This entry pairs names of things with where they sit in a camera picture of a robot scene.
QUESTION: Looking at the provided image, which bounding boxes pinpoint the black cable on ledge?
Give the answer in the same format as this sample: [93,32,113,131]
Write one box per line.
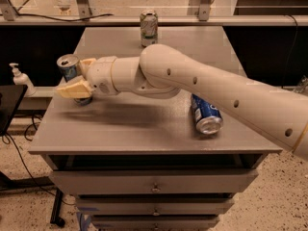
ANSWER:
[0,0,115,22]

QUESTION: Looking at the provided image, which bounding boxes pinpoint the metal window frame rail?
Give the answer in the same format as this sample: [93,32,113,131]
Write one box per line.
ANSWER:
[0,0,308,26]

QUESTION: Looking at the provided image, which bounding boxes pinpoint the blue pepsi can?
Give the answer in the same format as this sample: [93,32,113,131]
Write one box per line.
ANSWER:
[191,94,223,135]

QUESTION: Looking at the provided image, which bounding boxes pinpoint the black cable on floor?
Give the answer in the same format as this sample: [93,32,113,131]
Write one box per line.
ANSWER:
[1,114,76,207]

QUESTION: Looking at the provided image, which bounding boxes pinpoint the blue silver redbull can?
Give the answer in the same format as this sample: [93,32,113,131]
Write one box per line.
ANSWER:
[56,53,93,107]

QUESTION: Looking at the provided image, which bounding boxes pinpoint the middle grey drawer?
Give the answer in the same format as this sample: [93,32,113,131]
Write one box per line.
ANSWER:
[76,196,234,216]

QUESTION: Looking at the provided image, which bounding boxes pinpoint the grey drawer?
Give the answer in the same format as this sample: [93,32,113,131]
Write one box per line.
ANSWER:
[91,216,218,230]
[76,196,234,216]
[50,168,258,195]

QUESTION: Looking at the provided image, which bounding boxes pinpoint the bottom grey drawer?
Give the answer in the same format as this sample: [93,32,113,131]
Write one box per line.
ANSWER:
[91,216,218,230]

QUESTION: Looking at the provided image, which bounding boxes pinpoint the top grey drawer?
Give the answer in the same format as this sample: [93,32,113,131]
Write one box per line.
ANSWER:
[50,168,258,195]

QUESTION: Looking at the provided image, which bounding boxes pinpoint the white soap pump bottle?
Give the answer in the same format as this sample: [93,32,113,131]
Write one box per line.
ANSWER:
[10,63,36,96]

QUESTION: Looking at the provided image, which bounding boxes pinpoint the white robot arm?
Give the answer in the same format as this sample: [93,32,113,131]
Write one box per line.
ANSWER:
[56,44,308,161]

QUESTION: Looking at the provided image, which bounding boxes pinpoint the black side table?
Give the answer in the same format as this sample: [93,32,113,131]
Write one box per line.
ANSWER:
[0,85,65,227]

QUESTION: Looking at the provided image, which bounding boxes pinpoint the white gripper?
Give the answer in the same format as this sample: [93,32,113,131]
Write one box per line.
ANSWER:
[56,56,118,99]

